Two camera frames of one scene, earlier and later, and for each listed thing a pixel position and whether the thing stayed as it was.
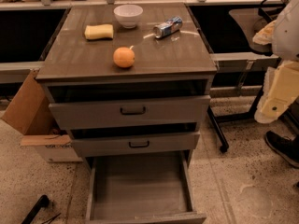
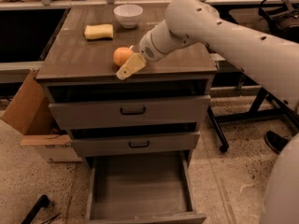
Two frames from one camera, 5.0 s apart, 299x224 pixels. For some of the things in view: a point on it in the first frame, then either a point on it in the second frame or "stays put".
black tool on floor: x=42 y=203 stays put
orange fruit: x=124 y=57 stays put
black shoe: x=286 y=148 stays put
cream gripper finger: x=280 y=90 to x=150 y=48
